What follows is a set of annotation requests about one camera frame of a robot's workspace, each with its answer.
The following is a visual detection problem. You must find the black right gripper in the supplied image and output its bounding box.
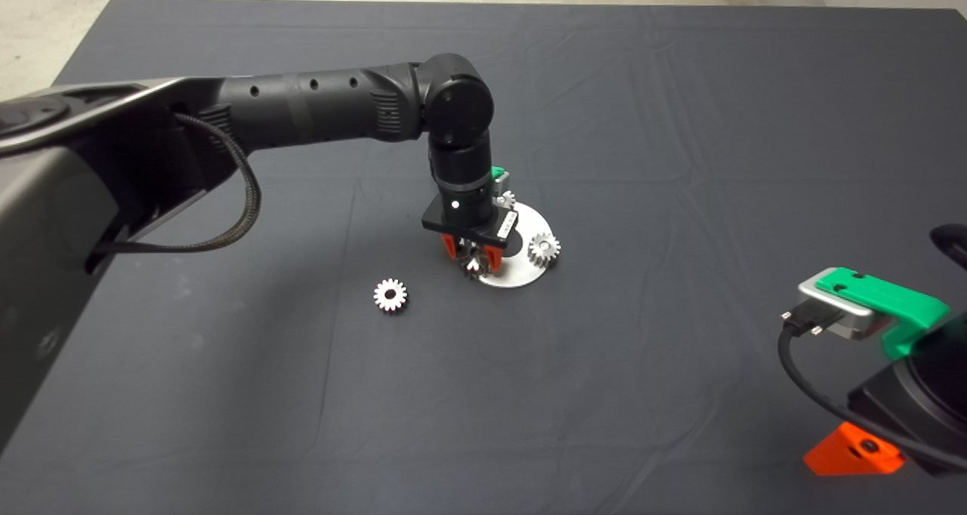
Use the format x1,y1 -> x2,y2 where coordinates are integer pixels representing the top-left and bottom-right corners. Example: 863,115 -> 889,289
803,315 -> 967,478

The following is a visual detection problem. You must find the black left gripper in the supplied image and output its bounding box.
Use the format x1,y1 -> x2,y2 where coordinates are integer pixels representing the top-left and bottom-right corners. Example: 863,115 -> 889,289
421,184 -> 523,270

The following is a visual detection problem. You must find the round metal plate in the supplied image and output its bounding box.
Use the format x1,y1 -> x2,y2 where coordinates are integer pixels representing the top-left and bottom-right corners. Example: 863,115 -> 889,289
462,202 -> 551,289

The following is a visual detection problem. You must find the dark grey table cloth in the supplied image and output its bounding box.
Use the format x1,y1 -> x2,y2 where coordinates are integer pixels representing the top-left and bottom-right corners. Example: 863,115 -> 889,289
0,0 -> 967,515

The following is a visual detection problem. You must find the silver right camera box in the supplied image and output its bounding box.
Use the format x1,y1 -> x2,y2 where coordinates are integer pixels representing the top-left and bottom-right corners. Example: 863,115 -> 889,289
797,277 -> 896,342

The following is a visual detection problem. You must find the black right camera cable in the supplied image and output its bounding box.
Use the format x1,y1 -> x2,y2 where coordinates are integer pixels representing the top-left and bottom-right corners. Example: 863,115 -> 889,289
778,304 -> 967,472

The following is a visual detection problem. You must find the green right camera mount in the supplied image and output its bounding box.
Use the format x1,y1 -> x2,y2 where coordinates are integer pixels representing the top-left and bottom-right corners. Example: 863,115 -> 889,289
814,268 -> 951,361

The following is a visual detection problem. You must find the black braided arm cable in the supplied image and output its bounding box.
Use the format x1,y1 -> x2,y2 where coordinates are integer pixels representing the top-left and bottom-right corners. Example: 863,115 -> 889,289
94,113 -> 262,255

